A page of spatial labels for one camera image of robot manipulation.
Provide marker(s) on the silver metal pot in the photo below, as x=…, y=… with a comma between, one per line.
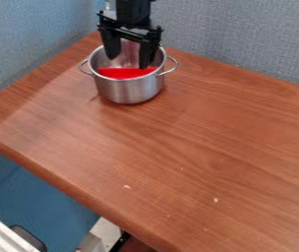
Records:
x=128, y=91

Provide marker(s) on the black box on floor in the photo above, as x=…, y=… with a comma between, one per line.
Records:
x=29, y=237

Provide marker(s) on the red flat object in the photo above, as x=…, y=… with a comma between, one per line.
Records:
x=125, y=73

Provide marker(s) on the white ribbed radiator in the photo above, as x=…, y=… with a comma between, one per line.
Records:
x=1, y=238

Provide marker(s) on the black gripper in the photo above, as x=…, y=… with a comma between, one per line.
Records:
x=127, y=20

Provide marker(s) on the white table leg bracket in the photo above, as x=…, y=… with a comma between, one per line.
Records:
x=100, y=238

